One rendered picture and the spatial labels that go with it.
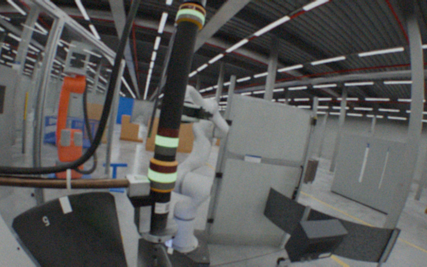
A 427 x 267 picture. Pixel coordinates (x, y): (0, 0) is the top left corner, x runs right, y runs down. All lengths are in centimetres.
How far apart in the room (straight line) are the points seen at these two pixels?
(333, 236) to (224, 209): 164
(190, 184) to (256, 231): 192
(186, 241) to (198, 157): 45
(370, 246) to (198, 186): 185
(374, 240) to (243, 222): 156
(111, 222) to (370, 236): 208
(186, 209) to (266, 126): 157
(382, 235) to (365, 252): 24
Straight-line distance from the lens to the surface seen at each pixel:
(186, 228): 98
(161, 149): 26
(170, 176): 27
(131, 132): 946
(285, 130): 233
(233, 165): 217
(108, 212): 43
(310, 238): 88
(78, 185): 26
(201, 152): 96
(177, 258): 66
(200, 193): 86
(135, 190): 26
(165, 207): 29
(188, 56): 27
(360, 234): 211
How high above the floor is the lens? 164
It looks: 4 degrees down
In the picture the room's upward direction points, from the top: 10 degrees clockwise
